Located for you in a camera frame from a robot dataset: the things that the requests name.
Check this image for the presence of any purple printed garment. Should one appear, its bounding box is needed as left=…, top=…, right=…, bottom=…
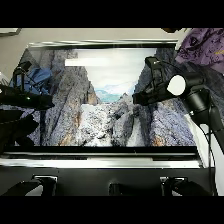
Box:
left=174, top=28, right=224, bottom=77

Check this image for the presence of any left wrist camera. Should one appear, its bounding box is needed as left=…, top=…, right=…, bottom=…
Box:
left=12, top=60, right=33, bottom=93

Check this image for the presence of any blue garment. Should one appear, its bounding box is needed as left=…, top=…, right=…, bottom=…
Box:
left=9, top=66, right=53, bottom=96

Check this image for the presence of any black cable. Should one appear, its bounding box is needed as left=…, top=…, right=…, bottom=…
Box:
left=190, top=111, right=216, bottom=169

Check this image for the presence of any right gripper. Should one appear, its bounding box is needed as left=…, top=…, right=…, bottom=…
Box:
left=132, top=80, right=172, bottom=107

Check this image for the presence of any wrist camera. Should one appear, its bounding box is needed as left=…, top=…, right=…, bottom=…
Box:
left=12, top=60, right=33, bottom=93
left=144, top=55, right=168, bottom=88

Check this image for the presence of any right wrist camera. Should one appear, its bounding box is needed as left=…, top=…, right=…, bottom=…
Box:
left=144, top=55, right=168, bottom=88

